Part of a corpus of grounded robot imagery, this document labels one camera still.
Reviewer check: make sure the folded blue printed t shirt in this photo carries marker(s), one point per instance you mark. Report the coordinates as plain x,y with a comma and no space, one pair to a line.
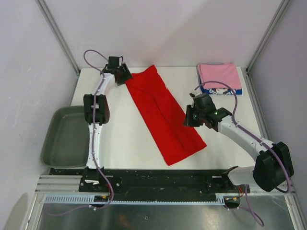
220,91

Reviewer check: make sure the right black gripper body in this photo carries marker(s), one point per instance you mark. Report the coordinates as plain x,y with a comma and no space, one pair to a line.
202,113

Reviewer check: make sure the grey slotted cable duct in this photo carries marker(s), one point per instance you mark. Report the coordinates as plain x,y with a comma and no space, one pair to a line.
216,200

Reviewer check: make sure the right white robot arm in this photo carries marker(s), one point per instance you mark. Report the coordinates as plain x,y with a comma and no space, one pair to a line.
273,164

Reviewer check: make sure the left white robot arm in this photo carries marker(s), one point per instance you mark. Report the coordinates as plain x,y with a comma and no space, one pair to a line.
97,114

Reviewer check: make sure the left aluminium frame post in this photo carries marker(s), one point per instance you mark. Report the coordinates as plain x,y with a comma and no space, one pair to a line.
57,34

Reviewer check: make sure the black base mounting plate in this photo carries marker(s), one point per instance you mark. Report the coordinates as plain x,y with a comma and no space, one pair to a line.
164,184

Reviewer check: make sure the right aluminium table rail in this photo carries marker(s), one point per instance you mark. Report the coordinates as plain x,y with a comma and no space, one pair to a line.
256,106

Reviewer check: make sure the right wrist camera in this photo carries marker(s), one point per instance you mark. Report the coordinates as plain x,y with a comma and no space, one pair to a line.
194,93

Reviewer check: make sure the folded pink t shirt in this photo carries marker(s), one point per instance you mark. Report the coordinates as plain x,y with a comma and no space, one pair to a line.
212,73

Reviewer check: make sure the red t shirt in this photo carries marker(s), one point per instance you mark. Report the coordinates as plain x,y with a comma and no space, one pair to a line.
163,116

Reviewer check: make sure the aluminium frame post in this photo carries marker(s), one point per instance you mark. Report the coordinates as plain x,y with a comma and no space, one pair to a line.
57,34
280,12

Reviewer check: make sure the dark green plastic bin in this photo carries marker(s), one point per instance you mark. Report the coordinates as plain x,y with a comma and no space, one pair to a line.
67,139

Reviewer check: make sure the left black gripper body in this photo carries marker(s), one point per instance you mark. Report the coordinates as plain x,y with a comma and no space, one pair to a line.
119,66

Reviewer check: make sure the right aluminium frame post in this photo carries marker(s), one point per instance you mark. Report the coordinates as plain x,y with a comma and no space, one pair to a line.
280,12

